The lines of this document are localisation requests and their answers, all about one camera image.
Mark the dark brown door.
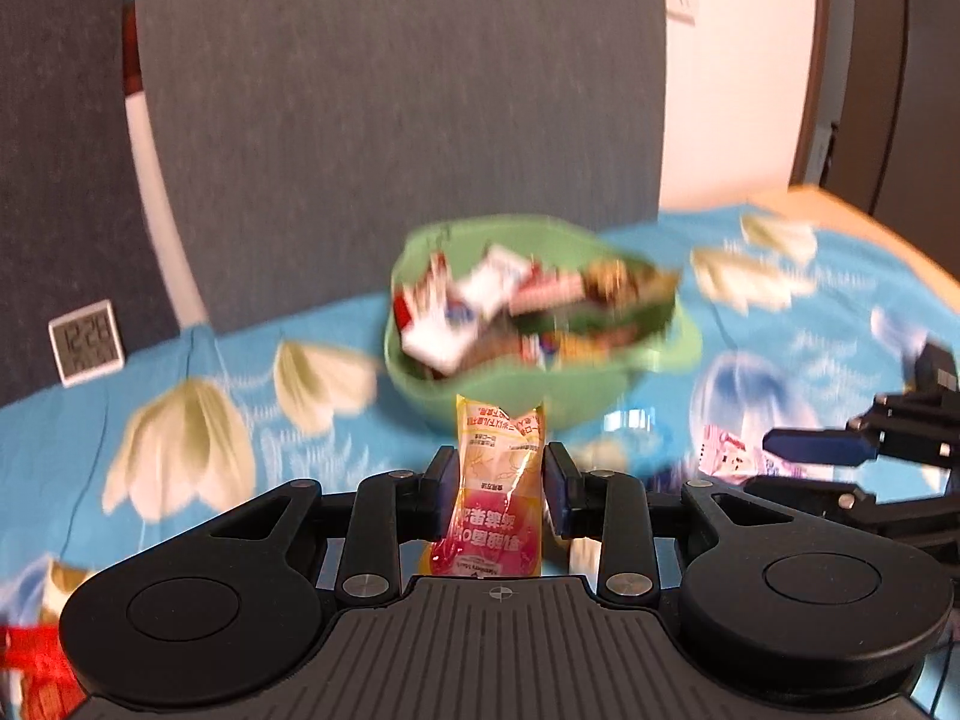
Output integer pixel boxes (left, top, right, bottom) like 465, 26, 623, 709
787, 0, 960, 256

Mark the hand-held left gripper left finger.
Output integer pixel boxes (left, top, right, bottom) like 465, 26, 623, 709
202, 446, 460, 608

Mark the blue floral printed blanket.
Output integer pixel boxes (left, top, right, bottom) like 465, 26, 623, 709
0, 199, 960, 661

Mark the white pink flat packet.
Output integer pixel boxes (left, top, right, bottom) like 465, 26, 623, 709
694, 424, 812, 482

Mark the green plastic bowl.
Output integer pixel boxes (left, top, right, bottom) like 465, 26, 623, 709
382, 216, 702, 436

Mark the brown snack packet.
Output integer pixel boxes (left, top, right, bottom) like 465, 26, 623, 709
581, 259, 655, 302

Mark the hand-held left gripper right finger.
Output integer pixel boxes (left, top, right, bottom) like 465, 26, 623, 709
544, 441, 811, 608

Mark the yellow orange snack packet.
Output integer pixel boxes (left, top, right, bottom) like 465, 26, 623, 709
559, 328, 640, 362

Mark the dark grey headboard panel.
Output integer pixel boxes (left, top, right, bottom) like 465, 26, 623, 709
0, 0, 182, 407

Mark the pink yellow snack packet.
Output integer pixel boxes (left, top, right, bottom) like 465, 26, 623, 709
427, 394, 547, 578

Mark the black cable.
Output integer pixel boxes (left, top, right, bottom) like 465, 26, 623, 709
926, 637, 960, 720

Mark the white square packet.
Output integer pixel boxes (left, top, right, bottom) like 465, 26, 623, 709
454, 244, 526, 320

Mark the white vertical board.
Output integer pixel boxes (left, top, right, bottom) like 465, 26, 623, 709
124, 90, 208, 332

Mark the light blue packet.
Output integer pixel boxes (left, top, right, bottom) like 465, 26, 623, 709
604, 409, 665, 452

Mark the white packet with red print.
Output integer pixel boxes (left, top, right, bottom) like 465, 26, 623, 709
397, 306, 482, 376

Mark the red white flat packet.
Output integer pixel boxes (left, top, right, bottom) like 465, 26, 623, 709
510, 266, 586, 313

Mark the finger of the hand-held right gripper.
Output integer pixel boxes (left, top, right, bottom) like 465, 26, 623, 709
741, 477, 960, 542
761, 390, 960, 467

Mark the light grey headboard panel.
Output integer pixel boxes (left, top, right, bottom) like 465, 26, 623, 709
133, 0, 670, 332

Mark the white digital clock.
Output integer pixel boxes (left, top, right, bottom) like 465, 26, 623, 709
47, 300, 125, 389

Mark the red white snack packet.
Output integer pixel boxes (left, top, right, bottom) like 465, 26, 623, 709
394, 255, 451, 331

